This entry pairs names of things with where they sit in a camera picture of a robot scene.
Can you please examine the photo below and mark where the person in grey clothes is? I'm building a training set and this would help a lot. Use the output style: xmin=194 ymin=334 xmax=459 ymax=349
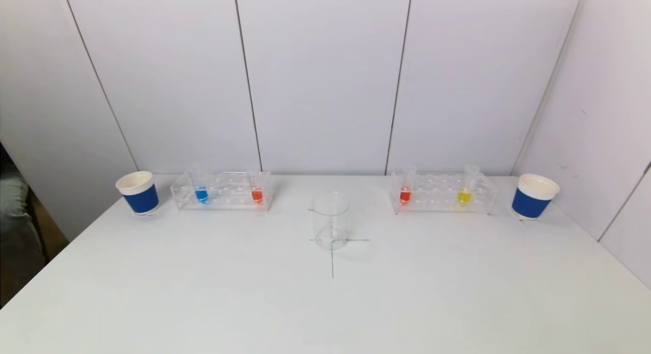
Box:
xmin=0 ymin=161 xmax=51 ymax=273

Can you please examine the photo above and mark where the yellow pigment test tube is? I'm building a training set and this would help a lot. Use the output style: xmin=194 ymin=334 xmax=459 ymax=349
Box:
xmin=458 ymin=165 xmax=481 ymax=207

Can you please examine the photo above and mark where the clear glass beaker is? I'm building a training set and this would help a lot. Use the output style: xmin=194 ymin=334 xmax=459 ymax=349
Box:
xmin=309 ymin=191 xmax=350 ymax=251

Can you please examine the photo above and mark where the clear acrylic test tube rack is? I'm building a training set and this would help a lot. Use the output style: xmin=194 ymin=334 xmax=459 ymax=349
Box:
xmin=391 ymin=172 xmax=498 ymax=215
xmin=170 ymin=171 xmax=272 ymax=212

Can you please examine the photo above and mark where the blue white paper cup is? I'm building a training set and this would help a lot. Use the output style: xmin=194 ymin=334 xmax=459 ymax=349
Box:
xmin=115 ymin=171 xmax=160 ymax=215
xmin=511 ymin=174 xmax=560 ymax=221

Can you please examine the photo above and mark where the red pigment test tube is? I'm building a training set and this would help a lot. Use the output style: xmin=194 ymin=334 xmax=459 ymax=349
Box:
xmin=248 ymin=167 xmax=265 ymax=205

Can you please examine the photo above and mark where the blue pigment test tube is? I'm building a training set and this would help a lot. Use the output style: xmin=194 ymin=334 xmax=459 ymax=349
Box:
xmin=192 ymin=166 xmax=210 ymax=204

